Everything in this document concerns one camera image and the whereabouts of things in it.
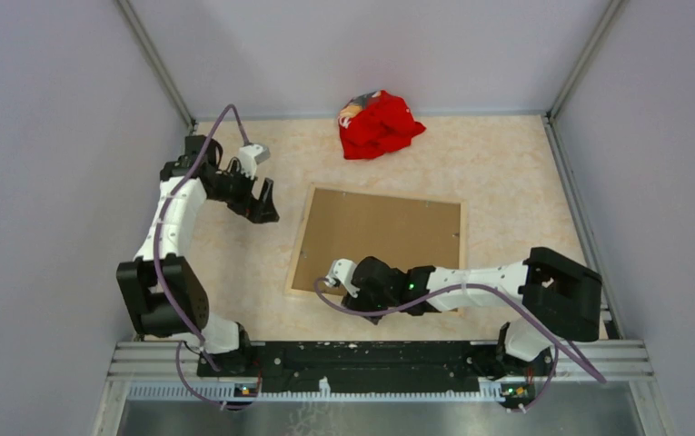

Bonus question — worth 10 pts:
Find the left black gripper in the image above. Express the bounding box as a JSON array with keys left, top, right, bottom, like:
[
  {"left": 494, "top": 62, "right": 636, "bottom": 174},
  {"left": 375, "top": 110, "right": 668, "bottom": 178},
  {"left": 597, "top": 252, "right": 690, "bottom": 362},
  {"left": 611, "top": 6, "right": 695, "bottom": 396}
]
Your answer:
[{"left": 208, "top": 159, "right": 278, "bottom": 223}]

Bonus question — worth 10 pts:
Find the brown frame backing board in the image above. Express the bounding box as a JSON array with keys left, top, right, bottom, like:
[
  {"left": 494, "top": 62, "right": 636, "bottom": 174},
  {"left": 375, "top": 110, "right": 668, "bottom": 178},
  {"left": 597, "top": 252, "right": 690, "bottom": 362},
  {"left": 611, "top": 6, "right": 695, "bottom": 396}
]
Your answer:
[{"left": 291, "top": 188, "right": 462, "bottom": 293}]

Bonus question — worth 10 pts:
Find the light wooden picture frame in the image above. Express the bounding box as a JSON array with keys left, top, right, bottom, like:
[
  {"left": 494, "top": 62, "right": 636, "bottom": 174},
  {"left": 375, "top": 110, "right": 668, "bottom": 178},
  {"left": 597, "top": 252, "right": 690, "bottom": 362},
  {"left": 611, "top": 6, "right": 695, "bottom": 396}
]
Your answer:
[{"left": 283, "top": 183, "right": 470, "bottom": 299}]

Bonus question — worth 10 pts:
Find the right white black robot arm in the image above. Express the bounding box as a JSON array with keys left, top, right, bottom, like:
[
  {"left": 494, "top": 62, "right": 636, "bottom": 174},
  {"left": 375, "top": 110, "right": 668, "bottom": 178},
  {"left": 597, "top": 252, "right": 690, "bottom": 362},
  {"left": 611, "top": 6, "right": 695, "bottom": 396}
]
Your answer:
[{"left": 328, "top": 247, "right": 606, "bottom": 383}]

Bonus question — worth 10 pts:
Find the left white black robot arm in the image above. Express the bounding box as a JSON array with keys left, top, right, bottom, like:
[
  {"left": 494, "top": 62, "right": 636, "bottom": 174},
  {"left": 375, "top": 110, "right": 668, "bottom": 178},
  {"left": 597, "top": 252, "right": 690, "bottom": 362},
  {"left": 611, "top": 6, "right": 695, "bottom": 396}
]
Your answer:
[{"left": 116, "top": 135, "right": 279, "bottom": 376}]

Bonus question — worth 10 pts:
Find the crumpled red cloth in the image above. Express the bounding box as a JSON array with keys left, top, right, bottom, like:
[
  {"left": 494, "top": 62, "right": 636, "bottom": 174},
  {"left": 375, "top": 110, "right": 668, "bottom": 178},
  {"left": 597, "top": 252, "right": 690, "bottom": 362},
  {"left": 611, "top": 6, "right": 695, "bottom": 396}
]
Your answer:
[{"left": 336, "top": 90, "right": 427, "bottom": 160}]

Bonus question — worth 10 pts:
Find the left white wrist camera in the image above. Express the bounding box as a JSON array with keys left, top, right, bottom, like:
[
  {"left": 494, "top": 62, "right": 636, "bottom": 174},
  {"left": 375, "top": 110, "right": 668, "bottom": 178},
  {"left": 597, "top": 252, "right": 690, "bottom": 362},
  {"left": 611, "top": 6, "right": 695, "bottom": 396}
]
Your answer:
[{"left": 236, "top": 144, "right": 271, "bottom": 179}]

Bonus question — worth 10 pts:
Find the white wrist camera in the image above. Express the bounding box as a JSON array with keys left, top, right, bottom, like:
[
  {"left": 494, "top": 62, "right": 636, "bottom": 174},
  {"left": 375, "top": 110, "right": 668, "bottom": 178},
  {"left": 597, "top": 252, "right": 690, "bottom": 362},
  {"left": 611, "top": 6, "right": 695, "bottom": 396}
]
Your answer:
[
  {"left": 236, "top": 144, "right": 271, "bottom": 179},
  {"left": 325, "top": 259, "right": 360, "bottom": 298}
]

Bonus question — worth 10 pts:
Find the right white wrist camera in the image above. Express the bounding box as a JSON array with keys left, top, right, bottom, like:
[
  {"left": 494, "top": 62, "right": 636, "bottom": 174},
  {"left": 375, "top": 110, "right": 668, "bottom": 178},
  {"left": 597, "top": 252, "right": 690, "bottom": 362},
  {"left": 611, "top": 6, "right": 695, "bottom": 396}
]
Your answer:
[{"left": 325, "top": 259, "right": 360, "bottom": 298}]

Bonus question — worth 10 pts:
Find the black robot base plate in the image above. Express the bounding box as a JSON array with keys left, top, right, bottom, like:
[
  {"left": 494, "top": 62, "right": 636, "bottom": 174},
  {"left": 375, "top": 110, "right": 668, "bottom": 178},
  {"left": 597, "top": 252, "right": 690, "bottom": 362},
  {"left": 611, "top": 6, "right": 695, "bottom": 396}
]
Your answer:
[{"left": 196, "top": 340, "right": 556, "bottom": 395}]

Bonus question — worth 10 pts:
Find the aluminium rail with cable duct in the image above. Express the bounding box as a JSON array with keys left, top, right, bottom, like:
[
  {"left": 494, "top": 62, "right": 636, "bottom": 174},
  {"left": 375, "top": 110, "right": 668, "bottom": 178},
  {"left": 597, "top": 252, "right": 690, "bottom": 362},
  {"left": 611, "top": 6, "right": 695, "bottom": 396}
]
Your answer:
[{"left": 107, "top": 340, "right": 674, "bottom": 435}]

